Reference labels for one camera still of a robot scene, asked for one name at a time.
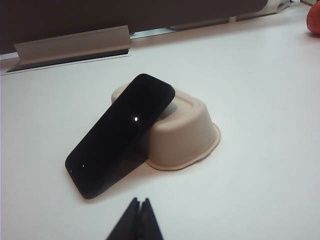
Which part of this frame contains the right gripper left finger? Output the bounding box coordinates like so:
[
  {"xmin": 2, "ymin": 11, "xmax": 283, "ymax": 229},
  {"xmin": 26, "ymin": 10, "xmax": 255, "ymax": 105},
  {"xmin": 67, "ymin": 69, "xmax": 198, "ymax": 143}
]
[{"xmin": 106, "ymin": 197, "xmax": 142, "ymax": 240}]

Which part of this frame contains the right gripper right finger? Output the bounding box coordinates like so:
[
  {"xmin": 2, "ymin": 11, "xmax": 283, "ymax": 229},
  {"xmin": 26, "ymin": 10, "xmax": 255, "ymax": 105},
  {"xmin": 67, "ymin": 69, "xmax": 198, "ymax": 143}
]
[{"xmin": 139, "ymin": 197, "xmax": 165, "ymax": 240}]

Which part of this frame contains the black smartphone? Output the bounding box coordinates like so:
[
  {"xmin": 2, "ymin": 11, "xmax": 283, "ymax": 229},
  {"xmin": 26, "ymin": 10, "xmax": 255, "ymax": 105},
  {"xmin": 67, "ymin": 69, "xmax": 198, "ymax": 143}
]
[{"xmin": 64, "ymin": 72, "xmax": 176, "ymax": 201}]

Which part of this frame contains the beige upturned pulp tray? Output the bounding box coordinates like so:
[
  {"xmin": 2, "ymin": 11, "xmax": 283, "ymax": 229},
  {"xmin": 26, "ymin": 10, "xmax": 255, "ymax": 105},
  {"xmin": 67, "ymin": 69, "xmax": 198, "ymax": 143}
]
[{"xmin": 111, "ymin": 83, "xmax": 222, "ymax": 172}]

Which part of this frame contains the grey fabric desk divider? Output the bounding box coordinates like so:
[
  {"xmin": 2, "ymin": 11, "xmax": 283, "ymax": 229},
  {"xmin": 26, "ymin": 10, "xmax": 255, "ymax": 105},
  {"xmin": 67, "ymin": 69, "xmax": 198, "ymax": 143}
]
[{"xmin": 0, "ymin": 0, "xmax": 270, "ymax": 55}]

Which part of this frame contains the orange round object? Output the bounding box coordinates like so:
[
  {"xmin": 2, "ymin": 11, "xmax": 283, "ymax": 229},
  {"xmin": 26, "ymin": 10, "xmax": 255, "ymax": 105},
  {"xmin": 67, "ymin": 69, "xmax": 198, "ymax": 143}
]
[{"xmin": 306, "ymin": 3, "xmax": 320, "ymax": 36}]

